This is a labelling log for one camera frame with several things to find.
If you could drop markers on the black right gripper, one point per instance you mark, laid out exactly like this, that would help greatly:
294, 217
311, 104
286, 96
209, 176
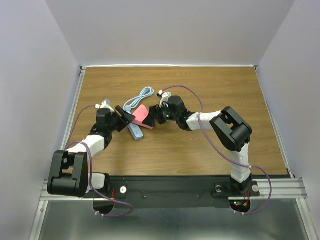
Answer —
155, 111

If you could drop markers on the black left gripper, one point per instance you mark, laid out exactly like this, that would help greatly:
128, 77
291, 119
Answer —
127, 118

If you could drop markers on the pink triangular power strip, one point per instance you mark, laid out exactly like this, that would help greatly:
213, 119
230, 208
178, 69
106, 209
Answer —
141, 114

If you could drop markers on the white rectangular power strip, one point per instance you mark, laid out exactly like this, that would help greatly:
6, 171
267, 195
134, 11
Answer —
136, 131

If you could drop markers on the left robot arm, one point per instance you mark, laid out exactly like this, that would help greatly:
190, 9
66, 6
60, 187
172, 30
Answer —
69, 174

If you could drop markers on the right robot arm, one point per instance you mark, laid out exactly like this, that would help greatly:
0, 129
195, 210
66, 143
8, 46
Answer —
231, 129

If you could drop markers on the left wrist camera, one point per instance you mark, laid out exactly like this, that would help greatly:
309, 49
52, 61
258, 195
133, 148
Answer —
105, 104

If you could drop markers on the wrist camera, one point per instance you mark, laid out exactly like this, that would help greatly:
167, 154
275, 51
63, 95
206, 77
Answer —
105, 104
163, 96

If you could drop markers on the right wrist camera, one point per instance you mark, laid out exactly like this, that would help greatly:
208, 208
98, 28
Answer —
163, 96

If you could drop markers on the aluminium left rail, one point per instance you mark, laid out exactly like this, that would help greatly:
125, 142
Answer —
75, 98

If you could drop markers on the aluminium rail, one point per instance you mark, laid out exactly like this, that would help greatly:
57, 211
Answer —
281, 189
75, 98

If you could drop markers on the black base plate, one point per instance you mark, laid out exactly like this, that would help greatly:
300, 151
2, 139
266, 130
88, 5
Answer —
160, 192

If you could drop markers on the aluminium front rail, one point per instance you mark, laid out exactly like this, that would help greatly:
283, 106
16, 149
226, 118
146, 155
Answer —
281, 189

